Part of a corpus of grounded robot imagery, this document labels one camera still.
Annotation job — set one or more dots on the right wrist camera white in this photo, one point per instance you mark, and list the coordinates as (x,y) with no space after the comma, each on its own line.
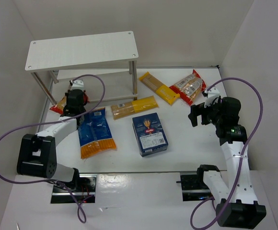
(212,95)

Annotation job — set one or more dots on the yellow spaghetti bag near shelf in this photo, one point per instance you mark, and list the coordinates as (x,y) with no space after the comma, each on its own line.
(137,106)

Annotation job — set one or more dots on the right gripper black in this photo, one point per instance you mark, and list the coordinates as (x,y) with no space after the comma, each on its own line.
(199,114)

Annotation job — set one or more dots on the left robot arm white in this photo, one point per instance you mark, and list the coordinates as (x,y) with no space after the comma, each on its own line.
(38,155)

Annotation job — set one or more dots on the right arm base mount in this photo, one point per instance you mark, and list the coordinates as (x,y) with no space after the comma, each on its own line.
(192,189)

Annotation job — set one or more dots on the blue Barilla pasta box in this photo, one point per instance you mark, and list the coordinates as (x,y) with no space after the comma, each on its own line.
(149,134)

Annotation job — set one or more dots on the yellow spaghetti bag far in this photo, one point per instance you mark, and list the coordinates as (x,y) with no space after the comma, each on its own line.
(159,88)

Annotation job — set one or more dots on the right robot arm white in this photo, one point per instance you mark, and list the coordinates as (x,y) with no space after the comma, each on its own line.
(236,202)

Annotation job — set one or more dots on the blue orange pasta bag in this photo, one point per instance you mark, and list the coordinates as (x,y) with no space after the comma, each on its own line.
(94,134)

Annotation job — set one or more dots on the red fusilli bag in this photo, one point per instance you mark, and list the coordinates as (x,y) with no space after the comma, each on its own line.
(58,108)
(189,87)

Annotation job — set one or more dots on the white two-tier metal shelf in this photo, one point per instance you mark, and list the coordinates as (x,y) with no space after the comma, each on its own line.
(108,63)

